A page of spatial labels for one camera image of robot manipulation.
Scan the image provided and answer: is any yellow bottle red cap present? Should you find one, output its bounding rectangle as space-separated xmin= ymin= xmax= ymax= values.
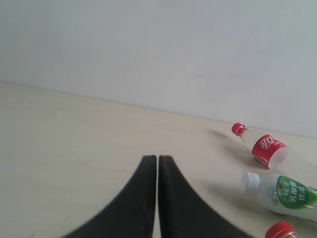
xmin=265 ymin=221 xmax=299 ymax=238

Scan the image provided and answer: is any clear bottle red label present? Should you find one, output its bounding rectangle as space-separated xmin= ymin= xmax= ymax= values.
xmin=231 ymin=122 xmax=317 ymax=175

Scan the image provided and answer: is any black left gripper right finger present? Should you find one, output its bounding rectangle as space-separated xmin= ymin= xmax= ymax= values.
xmin=158 ymin=155 xmax=250 ymax=238

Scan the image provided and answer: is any white bottle green label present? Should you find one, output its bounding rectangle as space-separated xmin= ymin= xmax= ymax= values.
xmin=241 ymin=172 xmax=317 ymax=222

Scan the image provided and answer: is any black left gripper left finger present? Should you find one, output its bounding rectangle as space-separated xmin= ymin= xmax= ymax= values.
xmin=65 ymin=155 xmax=157 ymax=238

